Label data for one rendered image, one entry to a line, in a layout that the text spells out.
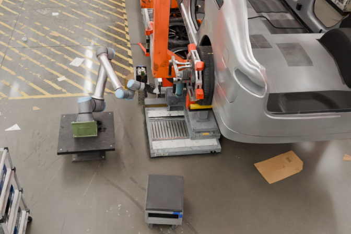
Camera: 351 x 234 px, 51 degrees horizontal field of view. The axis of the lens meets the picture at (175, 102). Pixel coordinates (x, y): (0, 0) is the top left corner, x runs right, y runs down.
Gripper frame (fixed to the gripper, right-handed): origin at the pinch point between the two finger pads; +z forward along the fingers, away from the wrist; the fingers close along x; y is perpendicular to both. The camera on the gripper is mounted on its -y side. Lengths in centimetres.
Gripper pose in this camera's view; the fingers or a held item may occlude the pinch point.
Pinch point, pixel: (158, 93)
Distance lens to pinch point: 403.9
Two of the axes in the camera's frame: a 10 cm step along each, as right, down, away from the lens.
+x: -2.3, -6.4, 7.4
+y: 4.7, -7.4, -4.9
